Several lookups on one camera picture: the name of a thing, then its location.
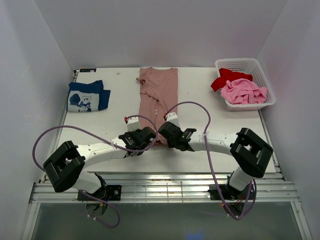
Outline dusty pink printed t-shirt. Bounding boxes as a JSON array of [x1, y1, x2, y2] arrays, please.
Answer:
[[136, 67, 179, 146]]

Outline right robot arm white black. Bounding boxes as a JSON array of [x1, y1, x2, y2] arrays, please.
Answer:
[[159, 122, 274, 200]]

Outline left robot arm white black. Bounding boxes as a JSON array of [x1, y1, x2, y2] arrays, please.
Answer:
[[43, 126, 156, 200]]

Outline folded blue printed t-shirt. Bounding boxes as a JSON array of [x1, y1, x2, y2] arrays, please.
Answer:
[[66, 80, 111, 113]]

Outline red t-shirt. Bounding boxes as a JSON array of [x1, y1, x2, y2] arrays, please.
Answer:
[[210, 68, 253, 92]]

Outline bright pink t-shirt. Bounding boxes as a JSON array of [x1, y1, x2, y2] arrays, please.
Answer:
[[220, 78, 268, 105]]

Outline small blue label sticker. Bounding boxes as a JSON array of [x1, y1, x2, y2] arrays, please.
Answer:
[[79, 68, 97, 73]]

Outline white plastic laundry basket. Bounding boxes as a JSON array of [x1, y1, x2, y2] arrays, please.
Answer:
[[215, 58, 276, 112]]

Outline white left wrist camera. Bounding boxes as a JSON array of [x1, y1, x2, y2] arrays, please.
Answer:
[[124, 116, 141, 132]]

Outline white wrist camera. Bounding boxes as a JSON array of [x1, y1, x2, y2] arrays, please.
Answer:
[[164, 112, 180, 127], [124, 116, 141, 132]]

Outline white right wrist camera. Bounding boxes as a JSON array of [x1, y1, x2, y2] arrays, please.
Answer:
[[164, 112, 180, 127]]

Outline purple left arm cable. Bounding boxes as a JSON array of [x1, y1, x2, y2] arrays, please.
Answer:
[[32, 114, 160, 229]]

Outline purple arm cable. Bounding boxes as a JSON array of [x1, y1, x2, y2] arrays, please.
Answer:
[[166, 101, 257, 221], [32, 114, 160, 229]]

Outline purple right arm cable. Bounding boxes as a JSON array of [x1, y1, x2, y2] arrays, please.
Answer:
[[166, 101, 257, 221]]

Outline aluminium table frame rails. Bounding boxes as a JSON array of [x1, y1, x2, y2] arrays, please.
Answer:
[[29, 173, 300, 204]]

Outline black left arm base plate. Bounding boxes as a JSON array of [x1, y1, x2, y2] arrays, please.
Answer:
[[101, 185, 122, 201]]

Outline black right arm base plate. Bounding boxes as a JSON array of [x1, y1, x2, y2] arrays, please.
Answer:
[[207, 184, 256, 201]]

